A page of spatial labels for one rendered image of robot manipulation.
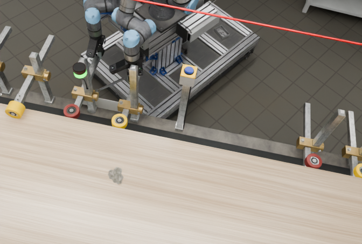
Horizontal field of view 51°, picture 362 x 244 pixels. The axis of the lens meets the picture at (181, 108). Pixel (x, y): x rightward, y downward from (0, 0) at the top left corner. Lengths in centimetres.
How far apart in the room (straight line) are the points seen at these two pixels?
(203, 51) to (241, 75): 42
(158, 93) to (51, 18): 138
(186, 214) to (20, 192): 75
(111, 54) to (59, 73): 49
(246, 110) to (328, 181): 133
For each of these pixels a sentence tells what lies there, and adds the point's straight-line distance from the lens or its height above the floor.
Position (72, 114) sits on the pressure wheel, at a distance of 198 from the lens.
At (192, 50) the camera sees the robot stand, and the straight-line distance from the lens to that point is 317.
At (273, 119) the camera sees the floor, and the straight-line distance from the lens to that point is 318.
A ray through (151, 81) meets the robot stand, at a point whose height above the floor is 21.
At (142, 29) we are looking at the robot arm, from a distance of 182.
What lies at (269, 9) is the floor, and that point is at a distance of 403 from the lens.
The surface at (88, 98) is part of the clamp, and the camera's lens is 209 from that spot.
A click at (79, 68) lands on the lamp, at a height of 115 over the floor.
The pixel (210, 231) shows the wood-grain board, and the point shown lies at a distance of 175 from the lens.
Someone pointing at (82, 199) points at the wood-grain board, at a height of 90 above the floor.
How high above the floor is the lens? 257
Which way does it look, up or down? 57 degrees down
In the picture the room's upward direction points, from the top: 9 degrees clockwise
